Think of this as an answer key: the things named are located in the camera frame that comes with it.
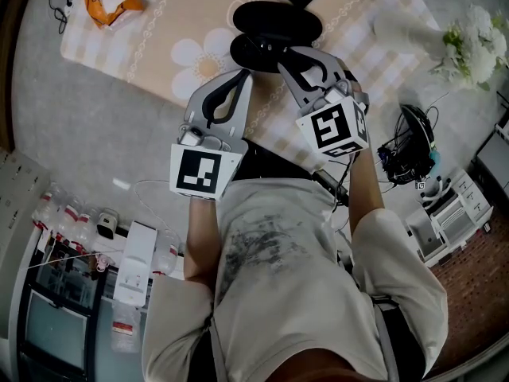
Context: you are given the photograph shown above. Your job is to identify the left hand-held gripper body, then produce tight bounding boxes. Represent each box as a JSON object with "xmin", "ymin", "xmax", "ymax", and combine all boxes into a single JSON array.
[{"xmin": 169, "ymin": 123, "xmax": 250, "ymax": 203}]

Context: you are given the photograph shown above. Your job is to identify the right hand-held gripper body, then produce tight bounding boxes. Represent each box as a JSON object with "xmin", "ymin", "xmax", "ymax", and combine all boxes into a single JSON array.
[{"xmin": 295, "ymin": 80, "xmax": 371, "ymax": 160}]

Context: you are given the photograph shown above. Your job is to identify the black glasses case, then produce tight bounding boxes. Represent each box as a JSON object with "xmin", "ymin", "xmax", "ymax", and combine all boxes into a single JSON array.
[{"xmin": 229, "ymin": 0, "xmax": 324, "ymax": 74}]

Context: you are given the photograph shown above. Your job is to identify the person's right forearm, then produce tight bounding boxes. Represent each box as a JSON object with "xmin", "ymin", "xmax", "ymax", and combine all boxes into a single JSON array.
[{"xmin": 348, "ymin": 149, "xmax": 385, "ymax": 230}]

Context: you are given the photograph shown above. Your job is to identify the person's left forearm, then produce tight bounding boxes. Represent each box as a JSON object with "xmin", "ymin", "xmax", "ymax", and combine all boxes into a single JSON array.
[{"xmin": 183, "ymin": 195, "xmax": 222, "ymax": 282}]

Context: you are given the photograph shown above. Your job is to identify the black battery pack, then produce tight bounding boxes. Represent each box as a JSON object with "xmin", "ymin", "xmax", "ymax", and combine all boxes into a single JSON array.
[{"xmin": 312, "ymin": 169, "xmax": 351, "ymax": 207}]

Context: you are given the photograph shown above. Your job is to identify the person's black trousers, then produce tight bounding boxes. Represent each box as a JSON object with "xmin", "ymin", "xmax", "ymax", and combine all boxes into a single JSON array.
[{"xmin": 232, "ymin": 139, "xmax": 319, "ymax": 182}]

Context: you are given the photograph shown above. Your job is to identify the beige checked flower tablecloth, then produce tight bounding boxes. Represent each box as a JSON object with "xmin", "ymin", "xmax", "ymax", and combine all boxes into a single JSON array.
[{"xmin": 59, "ymin": 0, "xmax": 445, "ymax": 174}]

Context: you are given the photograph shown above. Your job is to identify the white vase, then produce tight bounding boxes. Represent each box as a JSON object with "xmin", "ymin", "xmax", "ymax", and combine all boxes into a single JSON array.
[{"xmin": 372, "ymin": 10, "xmax": 450, "ymax": 56}]

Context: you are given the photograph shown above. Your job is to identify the small gray black device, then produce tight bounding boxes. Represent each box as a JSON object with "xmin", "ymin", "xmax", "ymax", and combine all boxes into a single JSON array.
[{"xmin": 96, "ymin": 208, "xmax": 120, "ymax": 240}]

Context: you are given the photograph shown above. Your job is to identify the white cardboard box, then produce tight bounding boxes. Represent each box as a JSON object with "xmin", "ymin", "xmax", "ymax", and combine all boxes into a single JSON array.
[{"xmin": 113, "ymin": 220, "xmax": 158, "ymax": 308}]

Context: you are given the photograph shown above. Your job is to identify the orange and white packet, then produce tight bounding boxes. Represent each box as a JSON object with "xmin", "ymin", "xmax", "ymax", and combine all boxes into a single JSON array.
[{"xmin": 84, "ymin": 0, "xmax": 145, "ymax": 29}]

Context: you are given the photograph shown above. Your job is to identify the pack of clear red-label bottles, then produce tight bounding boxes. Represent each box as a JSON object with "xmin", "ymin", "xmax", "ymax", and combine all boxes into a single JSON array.
[{"xmin": 33, "ymin": 181, "xmax": 100, "ymax": 254}]

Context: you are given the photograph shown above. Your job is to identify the white flower bouquet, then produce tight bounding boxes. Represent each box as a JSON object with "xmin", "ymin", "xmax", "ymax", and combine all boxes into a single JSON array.
[{"xmin": 428, "ymin": 4, "xmax": 509, "ymax": 92}]

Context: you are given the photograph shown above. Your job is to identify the white storage rack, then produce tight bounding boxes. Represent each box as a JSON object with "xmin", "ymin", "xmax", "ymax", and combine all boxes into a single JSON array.
[{"xmin": 405, "ymin": 169, "xmax": 494, "ymax": 268}]

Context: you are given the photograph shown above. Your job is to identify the person's white t-shirt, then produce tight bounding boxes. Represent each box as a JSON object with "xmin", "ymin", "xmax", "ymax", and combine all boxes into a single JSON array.
[{"xmin": 141, "ymin": 177, "xmax": 450, "ymax": 382}]

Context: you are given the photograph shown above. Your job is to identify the gray drawer cabinet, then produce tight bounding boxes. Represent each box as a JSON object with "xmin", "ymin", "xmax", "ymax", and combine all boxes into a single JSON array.
[{"xmin": 0, "ymin": 149, "xmax": 51, "ymax": 262}]

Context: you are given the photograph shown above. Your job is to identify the brown wooden step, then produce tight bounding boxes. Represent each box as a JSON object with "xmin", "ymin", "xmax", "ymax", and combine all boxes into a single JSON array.
[{"xmin": 0, "ymin": 0, "xmax": 37, "ymax": 154}]

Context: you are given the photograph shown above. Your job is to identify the person's head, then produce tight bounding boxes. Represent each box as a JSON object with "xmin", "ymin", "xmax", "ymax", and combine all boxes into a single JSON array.
[{"xmin": 264, "ymin": 348, "xmax": 359, "ymax": 382}]

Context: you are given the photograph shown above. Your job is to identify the white cable loop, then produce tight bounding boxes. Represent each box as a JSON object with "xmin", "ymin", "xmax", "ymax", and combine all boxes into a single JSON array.
[{"xmin": 133, "ymin": 179, "xmax": 188, "ymax": 246}]

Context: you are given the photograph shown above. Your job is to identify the black device with tangled cables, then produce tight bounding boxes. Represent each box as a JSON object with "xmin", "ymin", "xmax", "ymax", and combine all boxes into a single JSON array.
[{"xmin": 376, "ymin": 103, "xmax": 442, "ymax": 186}]

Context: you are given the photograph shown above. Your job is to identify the black cable with adapter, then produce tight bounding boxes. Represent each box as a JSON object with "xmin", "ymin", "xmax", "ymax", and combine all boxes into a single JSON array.
[{"xmin": 37, "ymin": 0, "xmax": 76, "ymax": 35}]

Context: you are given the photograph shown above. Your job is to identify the gray shoulder strap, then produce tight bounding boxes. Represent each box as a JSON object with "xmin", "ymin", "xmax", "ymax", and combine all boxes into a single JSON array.
[
  {"xmin": 371, "ymin": 296, "xmax": 401, "ymax": 382},
  {"xmin": 206, "ymin": 316, "xmax": 230, "ymax": 382}
]

